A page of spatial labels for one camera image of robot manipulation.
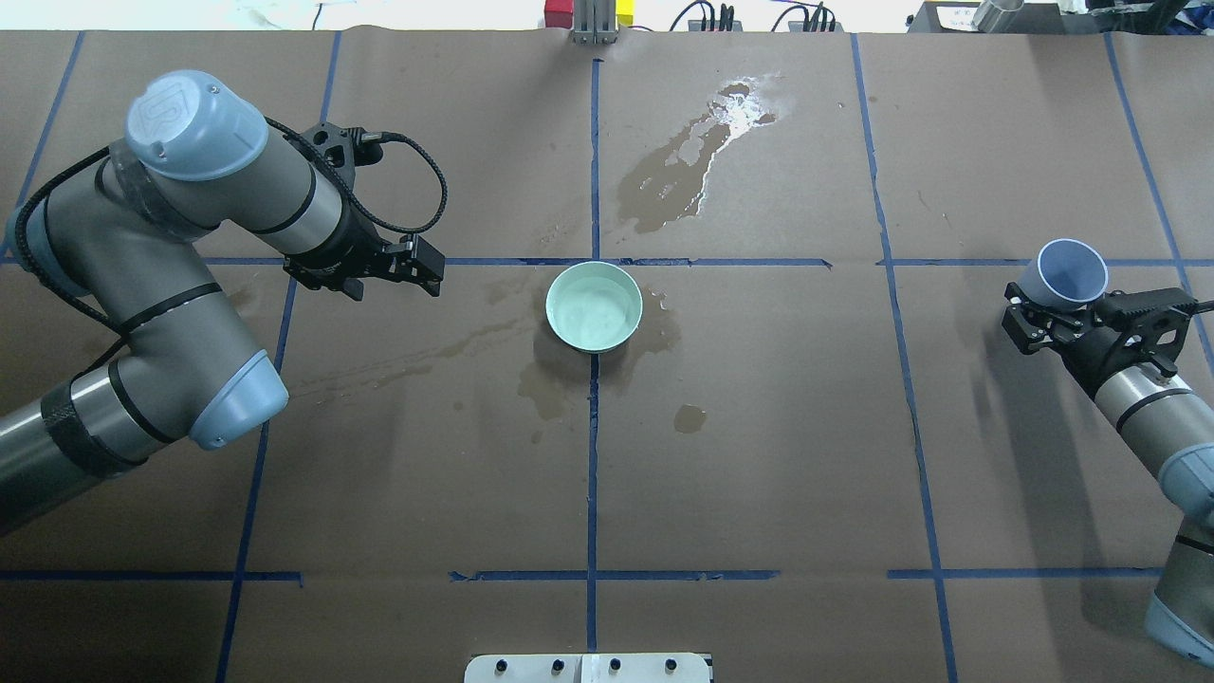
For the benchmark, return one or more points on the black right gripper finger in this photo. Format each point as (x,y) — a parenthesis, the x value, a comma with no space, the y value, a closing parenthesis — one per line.
(1033,328)
(1124,305)

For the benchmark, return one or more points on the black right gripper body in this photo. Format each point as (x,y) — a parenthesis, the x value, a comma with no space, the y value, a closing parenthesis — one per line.
(1088,357)

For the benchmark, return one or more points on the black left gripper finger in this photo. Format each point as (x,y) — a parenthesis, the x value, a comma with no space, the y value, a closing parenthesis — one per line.
(412,255)
(431,286)

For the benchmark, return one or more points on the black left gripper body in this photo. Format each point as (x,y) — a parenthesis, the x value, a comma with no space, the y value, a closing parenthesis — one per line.
(353,249)

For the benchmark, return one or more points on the light blue plastic cup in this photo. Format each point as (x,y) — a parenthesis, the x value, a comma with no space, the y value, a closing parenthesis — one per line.
(1065,275)

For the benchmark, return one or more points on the mint green bowl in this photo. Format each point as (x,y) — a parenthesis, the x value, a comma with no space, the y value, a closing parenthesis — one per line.
(594,307)

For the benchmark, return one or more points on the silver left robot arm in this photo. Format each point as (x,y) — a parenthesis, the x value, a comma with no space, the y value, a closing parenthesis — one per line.
(114,237)

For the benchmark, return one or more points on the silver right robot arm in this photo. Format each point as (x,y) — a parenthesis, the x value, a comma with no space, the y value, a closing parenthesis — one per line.
(1170,430)

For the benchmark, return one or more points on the brown paper table cover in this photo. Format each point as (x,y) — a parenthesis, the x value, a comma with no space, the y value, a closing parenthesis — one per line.
(818,457)

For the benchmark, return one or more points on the red toy block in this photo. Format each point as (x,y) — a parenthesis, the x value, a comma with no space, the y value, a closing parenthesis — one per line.
(558,14)

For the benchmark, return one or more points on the steel metal cup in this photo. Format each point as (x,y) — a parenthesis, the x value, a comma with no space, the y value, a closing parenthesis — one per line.
(996,16)

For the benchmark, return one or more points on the yellow toy block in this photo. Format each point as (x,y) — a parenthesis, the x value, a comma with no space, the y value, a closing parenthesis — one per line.
(625,12)

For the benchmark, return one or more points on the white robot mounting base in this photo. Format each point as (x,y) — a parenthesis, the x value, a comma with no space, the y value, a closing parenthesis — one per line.
(591,667)

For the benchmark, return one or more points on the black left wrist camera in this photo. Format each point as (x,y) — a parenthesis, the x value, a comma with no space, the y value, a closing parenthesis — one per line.
(341,152)

